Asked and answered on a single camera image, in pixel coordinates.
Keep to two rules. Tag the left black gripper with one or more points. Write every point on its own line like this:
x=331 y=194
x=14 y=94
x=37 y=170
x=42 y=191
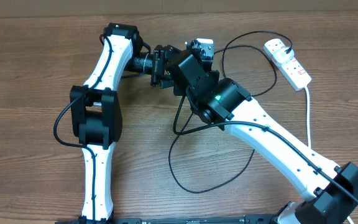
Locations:
x=158 y=66

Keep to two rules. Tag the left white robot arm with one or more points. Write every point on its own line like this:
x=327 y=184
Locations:
x=96 y=114

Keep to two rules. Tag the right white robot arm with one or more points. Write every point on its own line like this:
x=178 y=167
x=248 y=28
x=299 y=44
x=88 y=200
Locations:
x=329 y=192

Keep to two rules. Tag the white charger plug adapter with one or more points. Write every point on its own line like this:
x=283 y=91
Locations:
x=283 y=55

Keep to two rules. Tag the white power strip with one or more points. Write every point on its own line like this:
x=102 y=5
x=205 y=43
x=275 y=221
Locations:
x=293 y=71

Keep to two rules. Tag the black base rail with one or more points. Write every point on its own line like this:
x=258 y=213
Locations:
x=246 y=219

